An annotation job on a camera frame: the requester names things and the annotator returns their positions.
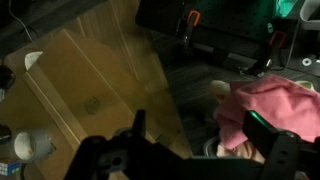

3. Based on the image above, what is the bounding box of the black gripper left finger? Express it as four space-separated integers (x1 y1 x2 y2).
64 109 148 180

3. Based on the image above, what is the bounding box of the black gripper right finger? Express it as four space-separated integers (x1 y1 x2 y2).
243 109 320 180

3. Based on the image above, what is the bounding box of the pink shirt with orange print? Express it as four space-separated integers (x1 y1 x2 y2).
213 74 320 152

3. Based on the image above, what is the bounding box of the large brown cardboard box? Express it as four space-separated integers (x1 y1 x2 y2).
22 28 194 160

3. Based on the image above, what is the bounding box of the peach shirt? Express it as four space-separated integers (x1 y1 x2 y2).
208 79 267 165

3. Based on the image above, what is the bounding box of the white crumpled cloth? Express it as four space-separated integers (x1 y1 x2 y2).
23 50 44 72

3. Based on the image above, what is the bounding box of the black robot stand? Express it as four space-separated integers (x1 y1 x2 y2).
134 0 301 68

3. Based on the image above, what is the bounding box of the black orange clamp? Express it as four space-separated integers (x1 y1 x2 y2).
254 30 288 77
181 9 202 47

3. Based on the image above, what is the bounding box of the small colourful cube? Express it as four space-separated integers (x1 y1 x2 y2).
0 157 23 177

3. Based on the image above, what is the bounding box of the small white cup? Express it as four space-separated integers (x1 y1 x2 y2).
9 128 57 165

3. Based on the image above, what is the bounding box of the black floor plate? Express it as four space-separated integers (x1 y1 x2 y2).
281 31 320 73

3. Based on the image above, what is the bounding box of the black cylinder speaker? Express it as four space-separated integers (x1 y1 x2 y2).
0 64 17 91

